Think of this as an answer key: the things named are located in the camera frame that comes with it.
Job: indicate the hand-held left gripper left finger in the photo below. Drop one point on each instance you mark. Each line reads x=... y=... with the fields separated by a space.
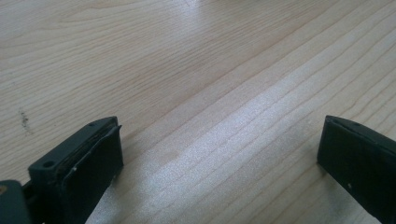
x=84 y=174

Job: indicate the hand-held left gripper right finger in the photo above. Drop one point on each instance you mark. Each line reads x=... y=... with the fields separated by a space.
x=358 y=161

